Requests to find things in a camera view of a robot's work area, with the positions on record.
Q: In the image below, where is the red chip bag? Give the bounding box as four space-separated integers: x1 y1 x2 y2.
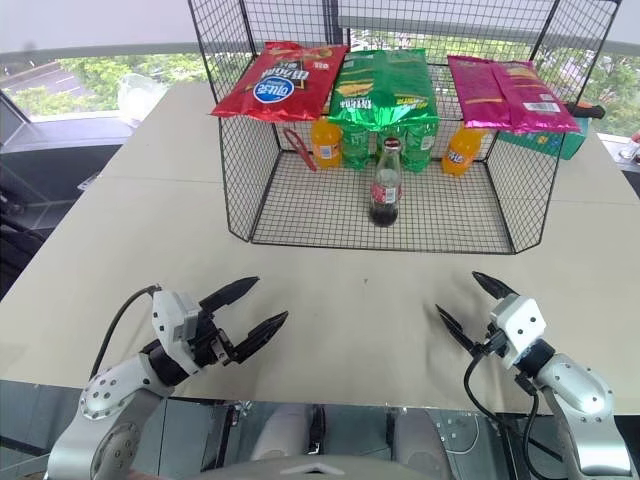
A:
210 41 350 124

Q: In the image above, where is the green chip bag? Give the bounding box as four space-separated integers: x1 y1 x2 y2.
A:
327 48 441 133

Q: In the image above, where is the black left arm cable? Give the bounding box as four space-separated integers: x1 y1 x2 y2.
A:
88 284 162 381

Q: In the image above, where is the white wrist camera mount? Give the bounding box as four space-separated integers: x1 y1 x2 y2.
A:
151 290 205 375
489 294 545 370

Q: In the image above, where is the clear plastic bag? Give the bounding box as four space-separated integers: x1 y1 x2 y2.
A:
116 73 169 129

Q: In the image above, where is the green soda bottle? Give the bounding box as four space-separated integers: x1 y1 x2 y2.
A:
341 122 376 170
402 122 440 175

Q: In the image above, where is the silver robot torso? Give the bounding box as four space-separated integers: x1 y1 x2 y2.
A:
197 402 454 480

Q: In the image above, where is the orange black tool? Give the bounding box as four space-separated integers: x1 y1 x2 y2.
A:
563 100 607 120

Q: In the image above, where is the glass cola bottle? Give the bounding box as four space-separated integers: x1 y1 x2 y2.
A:
368 137 404 229

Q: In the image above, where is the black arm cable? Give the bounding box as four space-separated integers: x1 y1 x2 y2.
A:
462 331 561 480
88 284 162 381

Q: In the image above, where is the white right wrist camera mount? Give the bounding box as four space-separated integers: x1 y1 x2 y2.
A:
489 294 545 370

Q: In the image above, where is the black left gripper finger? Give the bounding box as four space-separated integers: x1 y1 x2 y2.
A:
229 310 290 365
198 276 261 314

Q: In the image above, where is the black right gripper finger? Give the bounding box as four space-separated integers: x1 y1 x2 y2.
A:
434 304 487 358
471 270 519 302

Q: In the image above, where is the orange soda bottle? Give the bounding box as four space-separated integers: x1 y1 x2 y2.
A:
310 117 344 170
441 124 492 178

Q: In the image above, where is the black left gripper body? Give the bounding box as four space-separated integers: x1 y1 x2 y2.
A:
188 309 237 368

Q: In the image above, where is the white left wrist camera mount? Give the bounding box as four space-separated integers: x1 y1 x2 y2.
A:
151 290 205 375

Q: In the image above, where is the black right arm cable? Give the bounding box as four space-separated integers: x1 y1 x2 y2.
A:
462 331 561 480

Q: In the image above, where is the magenta chip bag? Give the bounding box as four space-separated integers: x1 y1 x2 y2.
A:
446 54 582 135

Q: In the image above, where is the black wire mesh shelf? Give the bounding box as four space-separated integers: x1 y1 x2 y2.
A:
187 0 624 256

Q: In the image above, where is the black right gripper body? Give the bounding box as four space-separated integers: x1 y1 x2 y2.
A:
480 324 509 358

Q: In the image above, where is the teal cardboard box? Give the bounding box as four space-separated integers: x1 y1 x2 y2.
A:
497 115 592 161

